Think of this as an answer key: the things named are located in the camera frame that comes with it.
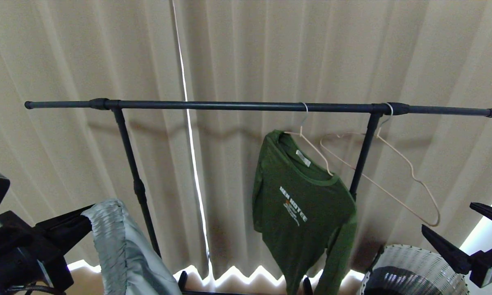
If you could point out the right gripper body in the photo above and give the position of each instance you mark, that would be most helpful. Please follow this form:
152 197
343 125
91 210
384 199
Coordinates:
491 262

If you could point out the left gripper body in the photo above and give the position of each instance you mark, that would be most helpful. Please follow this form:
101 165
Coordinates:
20 262

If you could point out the pink clothes hanger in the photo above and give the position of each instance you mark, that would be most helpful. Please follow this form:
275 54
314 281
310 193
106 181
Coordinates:
311 145
411 168

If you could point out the pale grey shorts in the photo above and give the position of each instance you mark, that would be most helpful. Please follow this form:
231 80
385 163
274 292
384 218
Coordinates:
123 254

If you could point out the green printed shirt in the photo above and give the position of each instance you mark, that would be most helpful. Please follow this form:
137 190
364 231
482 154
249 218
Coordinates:
303 237

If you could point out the white laundry basket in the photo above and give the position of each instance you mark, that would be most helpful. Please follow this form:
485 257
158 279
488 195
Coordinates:
413 258

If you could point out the black clothes rack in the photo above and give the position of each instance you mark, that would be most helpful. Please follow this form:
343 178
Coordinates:
250 106

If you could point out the beige curtain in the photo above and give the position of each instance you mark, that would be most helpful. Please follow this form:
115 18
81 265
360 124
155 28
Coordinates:
250 49

